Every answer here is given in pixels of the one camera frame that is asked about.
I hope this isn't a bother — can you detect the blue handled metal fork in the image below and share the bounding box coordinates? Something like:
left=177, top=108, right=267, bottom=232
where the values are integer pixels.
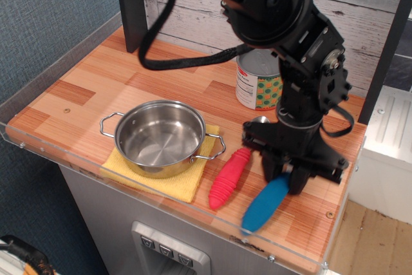
left=241, top=171, right=291, bottom=235

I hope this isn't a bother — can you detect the grey toy fridge cabinet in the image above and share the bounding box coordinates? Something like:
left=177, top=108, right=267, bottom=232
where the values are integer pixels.
left=57, top=164, right=310, bottom=275

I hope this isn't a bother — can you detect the stainless steel pot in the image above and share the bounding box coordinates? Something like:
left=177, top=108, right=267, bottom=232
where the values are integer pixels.
left=100, top=100, right=226, bottom=179

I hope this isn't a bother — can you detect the orange object at corner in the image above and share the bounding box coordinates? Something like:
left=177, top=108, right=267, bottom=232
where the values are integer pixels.
left=23, top=263, right=40, bottom=275

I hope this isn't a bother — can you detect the yellow cloth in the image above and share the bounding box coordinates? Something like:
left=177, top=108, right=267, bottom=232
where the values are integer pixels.
left=99, top=124, right=221, bottom=204

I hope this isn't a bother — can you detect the red handled metal spoon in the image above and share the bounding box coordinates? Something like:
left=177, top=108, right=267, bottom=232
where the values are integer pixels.
left=208, top=130, right=254, bottom=211

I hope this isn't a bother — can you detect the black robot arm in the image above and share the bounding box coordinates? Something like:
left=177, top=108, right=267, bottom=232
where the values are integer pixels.
left=222, top=0, right=353, bottom=194

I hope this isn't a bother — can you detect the toy food can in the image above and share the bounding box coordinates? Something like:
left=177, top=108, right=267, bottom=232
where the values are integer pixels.
left=236, top=49, right=283, bottom=111

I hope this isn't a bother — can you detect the black braided cable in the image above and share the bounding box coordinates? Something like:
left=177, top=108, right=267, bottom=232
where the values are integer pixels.
left=137, top=0, right=255, bottom=71

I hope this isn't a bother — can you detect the dark right frame post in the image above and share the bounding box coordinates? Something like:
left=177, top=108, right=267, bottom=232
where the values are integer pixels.
left=358, top=0, right=411, bottom=125

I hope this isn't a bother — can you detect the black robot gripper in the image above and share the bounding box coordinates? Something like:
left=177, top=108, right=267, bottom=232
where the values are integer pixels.
left=243, top=121, right=349, bottom=194

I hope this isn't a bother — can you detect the black vertical post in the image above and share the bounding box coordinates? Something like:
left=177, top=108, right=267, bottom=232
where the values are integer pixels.
left=118, top=0, right=148, bottom=53

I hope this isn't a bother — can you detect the silver dispenser panel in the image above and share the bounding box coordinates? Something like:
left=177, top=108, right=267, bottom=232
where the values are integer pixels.
left=131, top=221, right=212, bottom=275

